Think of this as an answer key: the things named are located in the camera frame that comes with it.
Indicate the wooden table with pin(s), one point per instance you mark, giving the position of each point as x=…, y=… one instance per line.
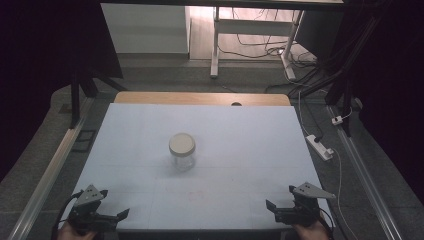
x=200, y=98

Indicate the black plug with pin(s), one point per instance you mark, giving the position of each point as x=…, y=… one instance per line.
x=319, y=137

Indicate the cream round jar lid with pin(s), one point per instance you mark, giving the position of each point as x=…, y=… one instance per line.
x=182, y=144

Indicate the small white adapter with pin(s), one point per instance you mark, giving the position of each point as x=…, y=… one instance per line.
x=337, y=120

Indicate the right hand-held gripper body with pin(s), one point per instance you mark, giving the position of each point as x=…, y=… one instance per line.
x=301, y=210

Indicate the white cabinet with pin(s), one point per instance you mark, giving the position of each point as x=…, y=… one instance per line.
x=146, y=30

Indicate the aluminium floor rail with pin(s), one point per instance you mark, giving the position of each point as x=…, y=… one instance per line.
x=43, y=180
x=366, y=180

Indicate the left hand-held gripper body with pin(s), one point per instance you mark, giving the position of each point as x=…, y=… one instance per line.
x=87, y=196

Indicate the person's left hand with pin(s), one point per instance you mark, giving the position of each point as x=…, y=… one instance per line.
x=75, y=234

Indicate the white table sheet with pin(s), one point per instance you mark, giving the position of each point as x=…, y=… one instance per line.
x=233, y=150

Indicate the white desk frame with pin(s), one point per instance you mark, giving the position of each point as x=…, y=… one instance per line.
x=253, y=26

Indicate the clear glass jar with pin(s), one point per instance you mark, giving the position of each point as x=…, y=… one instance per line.
x=182, y=163

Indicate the white power strip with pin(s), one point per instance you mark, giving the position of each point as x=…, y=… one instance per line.
x=320, y=148

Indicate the black curtain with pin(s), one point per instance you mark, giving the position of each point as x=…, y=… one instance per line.
x=396, y=83
x=40, y=66

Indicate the black metal stand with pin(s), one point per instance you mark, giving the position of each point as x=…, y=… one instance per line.
x=346, y=76
x=75, y=96

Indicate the person's right hand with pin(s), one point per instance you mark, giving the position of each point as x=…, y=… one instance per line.
x=310, y=232

